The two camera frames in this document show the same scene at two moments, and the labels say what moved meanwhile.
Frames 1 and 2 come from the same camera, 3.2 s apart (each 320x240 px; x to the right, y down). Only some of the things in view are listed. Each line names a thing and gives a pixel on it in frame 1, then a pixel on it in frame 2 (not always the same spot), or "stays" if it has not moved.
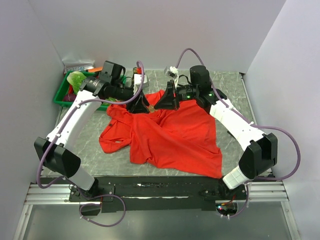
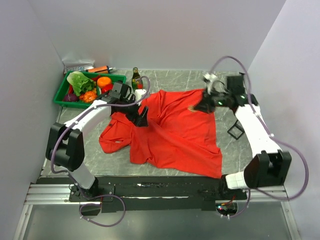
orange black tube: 94,69 stays
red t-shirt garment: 184,138 stays
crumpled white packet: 69,65 stays
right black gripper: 168,101 -> 205,105
